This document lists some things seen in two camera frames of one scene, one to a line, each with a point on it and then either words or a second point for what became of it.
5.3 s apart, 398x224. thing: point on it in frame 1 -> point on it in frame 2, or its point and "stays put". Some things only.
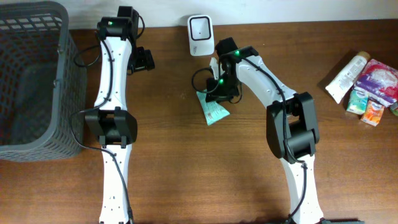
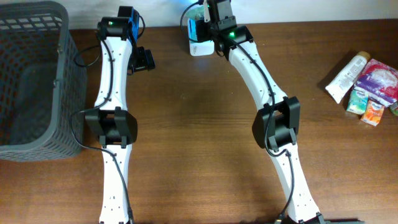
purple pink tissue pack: (379, 82) stays put
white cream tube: (338, 88) stays put
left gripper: (148, 60) stays put
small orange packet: (373, 113) stays put
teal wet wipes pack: (212, 111) -> (196, 12)
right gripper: (220, 96) -> (226, 23)
